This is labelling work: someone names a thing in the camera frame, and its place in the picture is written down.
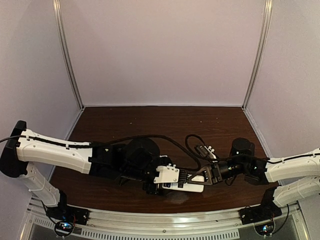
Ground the white remote control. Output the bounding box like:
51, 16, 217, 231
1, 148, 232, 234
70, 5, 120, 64
161, 182, 204, 193

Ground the purple battery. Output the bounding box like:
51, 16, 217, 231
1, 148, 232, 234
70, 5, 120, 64
162, 183, 172, 189

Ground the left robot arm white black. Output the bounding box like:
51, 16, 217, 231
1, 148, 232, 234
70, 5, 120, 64
0, 120, 180, 221

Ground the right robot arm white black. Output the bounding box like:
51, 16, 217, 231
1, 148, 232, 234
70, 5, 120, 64
184, 135, 320, 221

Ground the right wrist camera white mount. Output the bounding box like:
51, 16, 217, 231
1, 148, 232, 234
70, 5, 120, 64
194, 145, 217, 160

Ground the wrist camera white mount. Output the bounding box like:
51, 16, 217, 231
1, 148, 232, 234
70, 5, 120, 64
194, 145, 217, 160
127, 138, 189, 186

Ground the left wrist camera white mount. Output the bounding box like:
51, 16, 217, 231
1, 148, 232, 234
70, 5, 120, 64
127, 138, 189, 186

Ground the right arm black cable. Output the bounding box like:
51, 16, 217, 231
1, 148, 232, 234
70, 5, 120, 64
184, 134, 320, 166

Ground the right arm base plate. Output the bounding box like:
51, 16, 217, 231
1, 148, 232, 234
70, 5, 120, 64
238, 203, 282, 225

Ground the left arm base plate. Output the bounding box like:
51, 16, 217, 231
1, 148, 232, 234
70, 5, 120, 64
46, 203, 90, 226

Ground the front aluminium rail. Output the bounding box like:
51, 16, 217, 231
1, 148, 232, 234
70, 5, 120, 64
17, 196, 311, 240

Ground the right aluminium frame post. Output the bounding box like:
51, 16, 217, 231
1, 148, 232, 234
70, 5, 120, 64
242, 0, 273, 111

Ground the aluminium frame post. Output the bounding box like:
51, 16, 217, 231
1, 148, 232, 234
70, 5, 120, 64
52, 0, 84, 110
242, 0, 273, 111

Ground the left aluminium frame post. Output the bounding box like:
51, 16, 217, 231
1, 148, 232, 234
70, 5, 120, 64
52, 0, 84, 110

